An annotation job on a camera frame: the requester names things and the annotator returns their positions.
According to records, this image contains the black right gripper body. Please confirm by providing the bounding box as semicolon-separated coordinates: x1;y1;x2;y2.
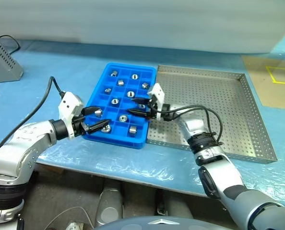
145;95;158;120

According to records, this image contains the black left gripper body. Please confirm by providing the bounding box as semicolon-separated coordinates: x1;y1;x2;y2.
71;107;89;138

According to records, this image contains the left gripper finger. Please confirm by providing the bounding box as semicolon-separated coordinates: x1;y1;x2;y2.
84;119;111;134
82;106;102;118

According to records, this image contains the blue compartment tray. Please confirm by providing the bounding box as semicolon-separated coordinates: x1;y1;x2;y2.
81;62;157;150

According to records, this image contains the perforated steel tray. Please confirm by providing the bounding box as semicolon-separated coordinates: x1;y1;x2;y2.
146;64;278;164

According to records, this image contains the blue table cover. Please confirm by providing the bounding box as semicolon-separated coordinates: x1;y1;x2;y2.
0;23;285;207

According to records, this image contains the white backdrop panel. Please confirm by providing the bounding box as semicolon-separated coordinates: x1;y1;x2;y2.
0;0;285;55

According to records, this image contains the grey rounded leg cover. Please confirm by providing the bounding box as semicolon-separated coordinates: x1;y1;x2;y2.
94;182;124;227
161;191;193;219

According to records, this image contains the clear curved plastic piece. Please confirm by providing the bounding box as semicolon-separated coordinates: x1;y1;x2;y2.
43;206;94;230

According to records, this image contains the grey perforated metal box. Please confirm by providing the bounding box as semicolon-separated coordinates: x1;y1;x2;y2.
0;38;24;83

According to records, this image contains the brown cardboard sheet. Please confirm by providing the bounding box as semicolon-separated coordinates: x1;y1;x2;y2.
240;54;285;110

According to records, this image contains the blue-grey rounded chest shell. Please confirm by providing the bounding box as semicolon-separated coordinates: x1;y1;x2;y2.
94;215;229;230

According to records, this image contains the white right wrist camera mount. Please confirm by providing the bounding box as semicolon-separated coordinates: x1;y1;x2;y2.
147;83;166;120

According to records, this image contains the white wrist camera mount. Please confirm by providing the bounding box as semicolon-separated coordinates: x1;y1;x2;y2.
58;91;85;140
147;83;166;120

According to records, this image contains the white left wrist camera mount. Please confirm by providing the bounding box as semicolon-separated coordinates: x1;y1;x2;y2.
58;91;85;140

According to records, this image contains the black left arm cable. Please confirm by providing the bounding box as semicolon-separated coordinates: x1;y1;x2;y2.
0;76;66;159

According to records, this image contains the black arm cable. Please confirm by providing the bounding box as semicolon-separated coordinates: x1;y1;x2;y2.
0;76;66;159
154;104;224;144

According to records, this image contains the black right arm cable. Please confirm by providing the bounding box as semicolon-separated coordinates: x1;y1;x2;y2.
154;104;224;144

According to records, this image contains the thin black power cable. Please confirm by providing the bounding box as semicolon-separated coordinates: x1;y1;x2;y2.
0;35;21;52

